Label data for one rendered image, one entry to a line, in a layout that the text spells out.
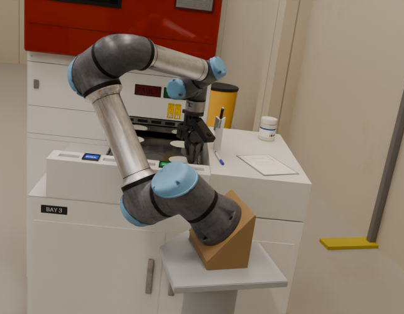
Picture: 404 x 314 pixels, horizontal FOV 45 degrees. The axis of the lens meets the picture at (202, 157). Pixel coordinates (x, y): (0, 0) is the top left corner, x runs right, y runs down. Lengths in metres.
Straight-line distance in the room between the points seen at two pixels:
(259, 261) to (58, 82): 1.27
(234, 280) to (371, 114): 2.57
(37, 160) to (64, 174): 0.71
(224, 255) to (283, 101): 3.47
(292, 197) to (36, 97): 1.24
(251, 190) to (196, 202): 0.42
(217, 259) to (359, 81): 2.74
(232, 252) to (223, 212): 0.11
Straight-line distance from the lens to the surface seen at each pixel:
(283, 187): 1.69
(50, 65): 2.27
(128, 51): 1.37
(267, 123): 2.11
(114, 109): 1.40
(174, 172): 1.28
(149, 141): 2.14
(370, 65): 3.81
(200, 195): 1.29
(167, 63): 1.47
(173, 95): 1.70
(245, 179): 1.66
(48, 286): 1.91
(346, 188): 3.96
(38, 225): 1.79
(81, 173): 1.68
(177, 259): 1.40
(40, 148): 2.37
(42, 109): 2.32
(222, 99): 5.18
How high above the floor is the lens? 1.53
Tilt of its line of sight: 18 degrees down
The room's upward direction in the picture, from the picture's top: 7 degrees clockwise
